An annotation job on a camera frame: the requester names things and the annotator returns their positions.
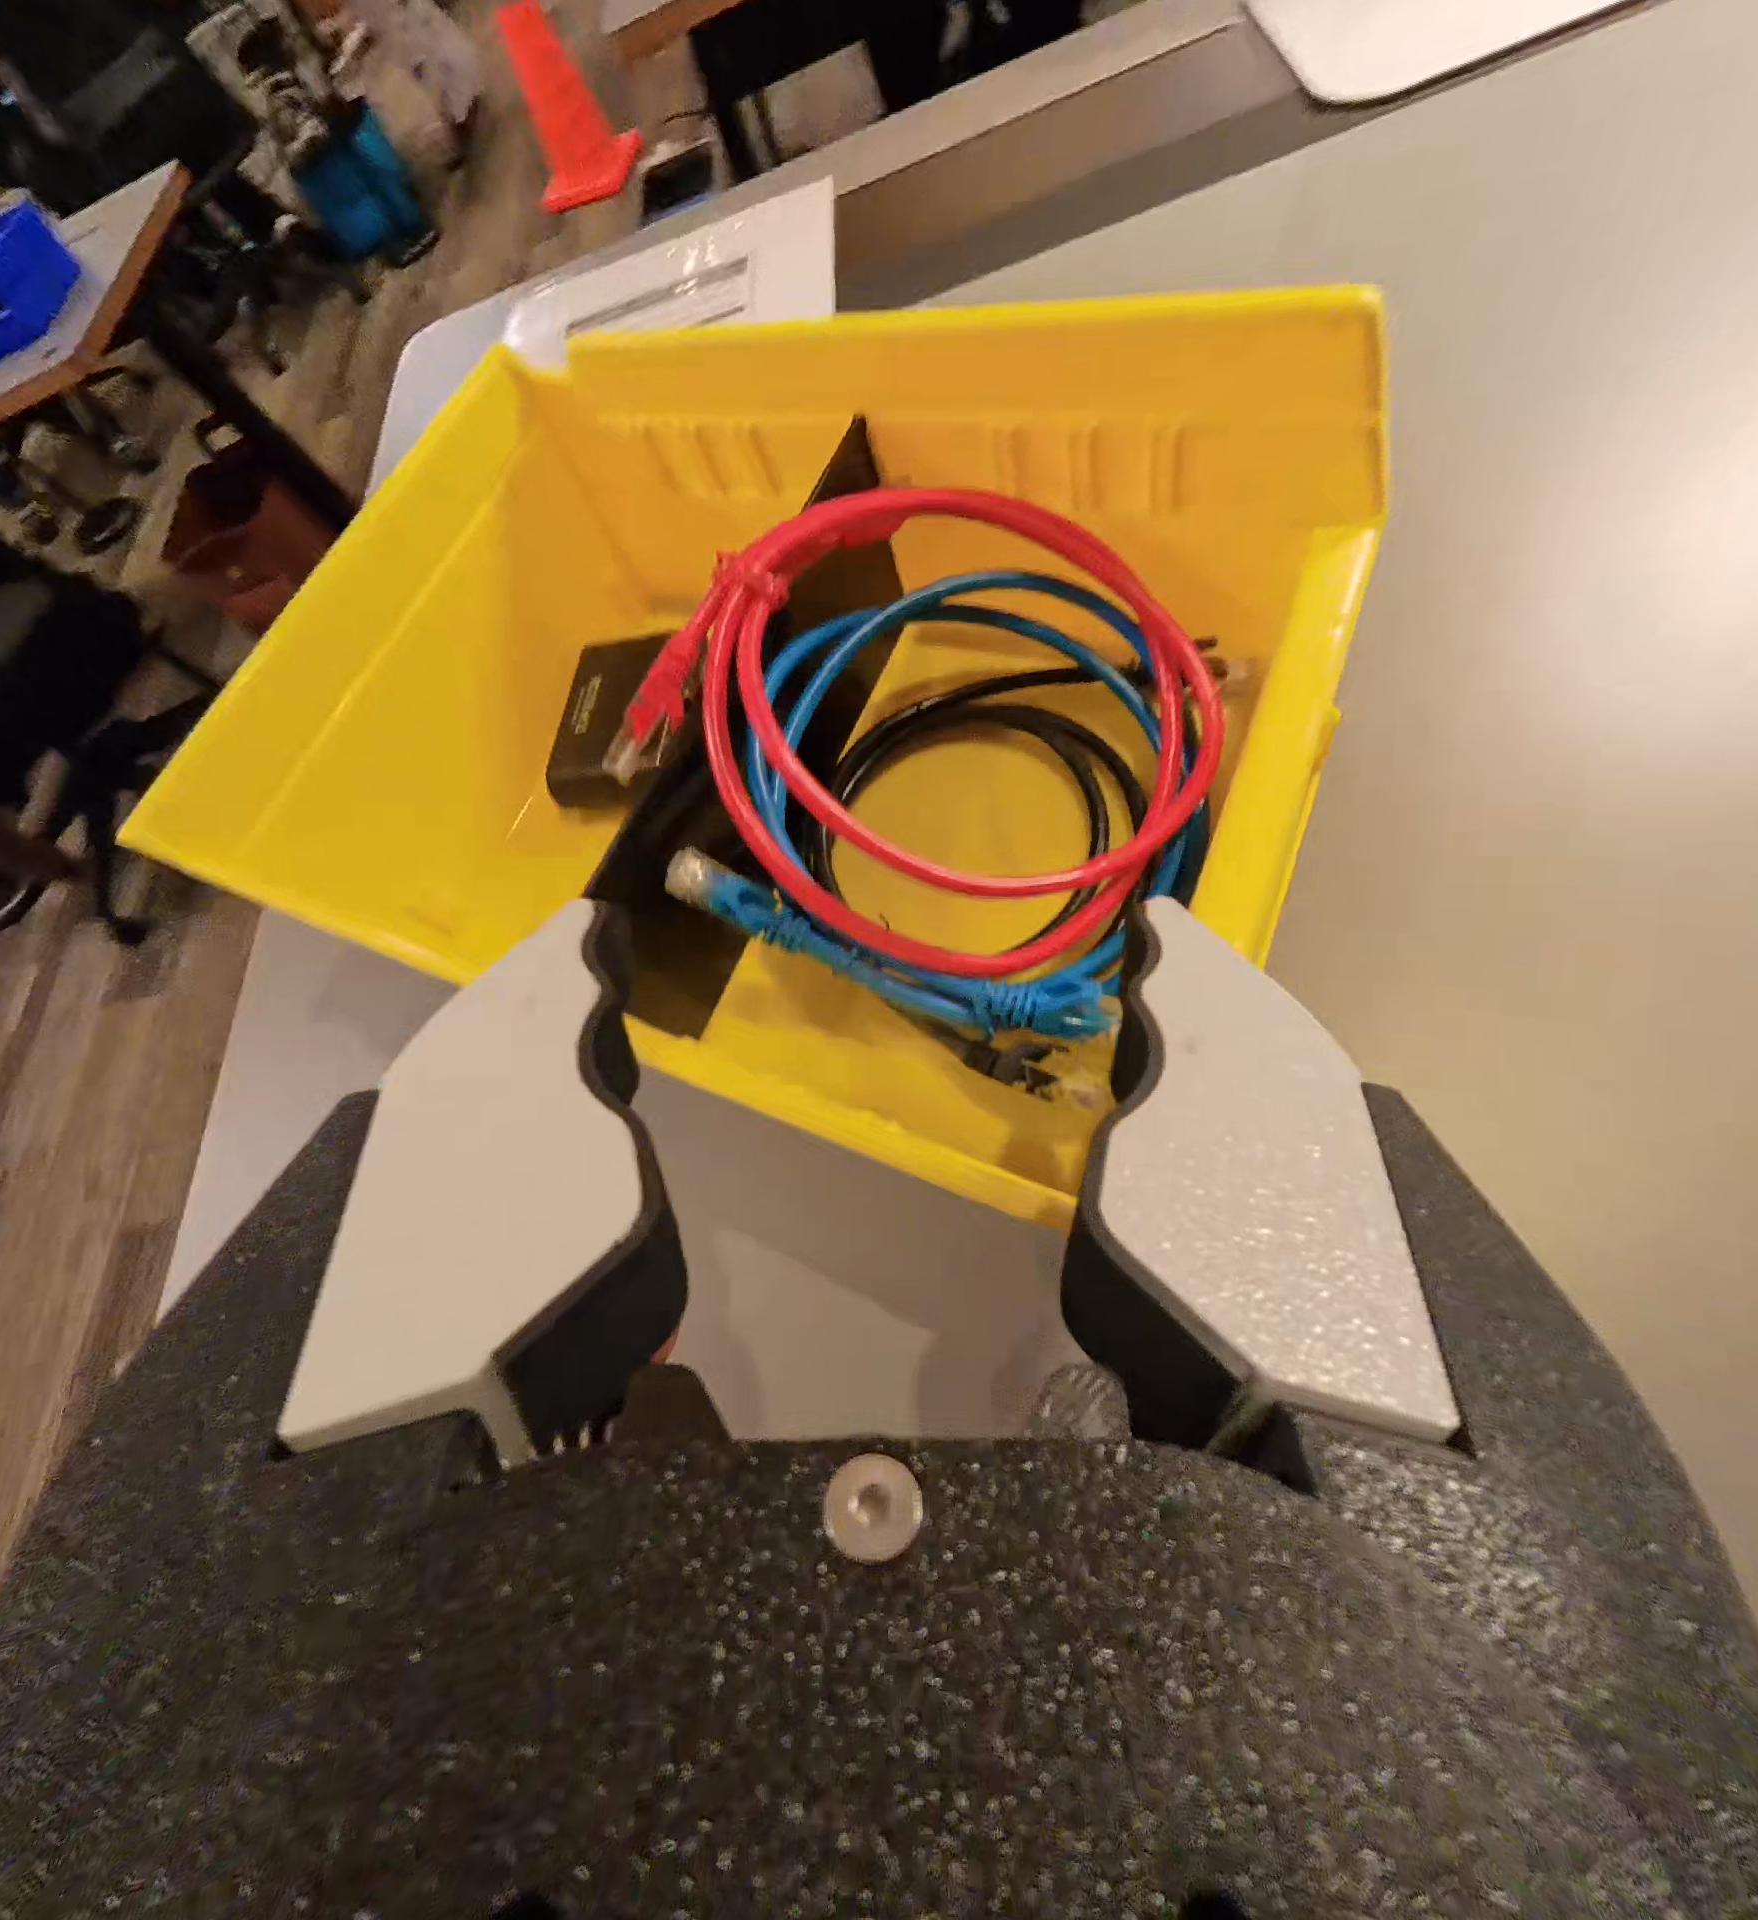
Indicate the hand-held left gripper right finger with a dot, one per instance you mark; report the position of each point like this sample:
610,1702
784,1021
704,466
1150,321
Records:
1272,1216

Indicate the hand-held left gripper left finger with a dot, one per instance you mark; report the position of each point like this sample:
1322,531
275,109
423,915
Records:
475,1231

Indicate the yellow storage bin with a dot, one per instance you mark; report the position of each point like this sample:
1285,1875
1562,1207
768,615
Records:
400,750

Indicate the black ethernet hub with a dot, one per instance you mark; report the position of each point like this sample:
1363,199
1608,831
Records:
604,720

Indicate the orange traffic cone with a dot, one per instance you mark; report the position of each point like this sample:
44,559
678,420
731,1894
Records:
565,105

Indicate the white stand base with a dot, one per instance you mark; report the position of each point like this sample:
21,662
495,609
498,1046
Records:
1420,36

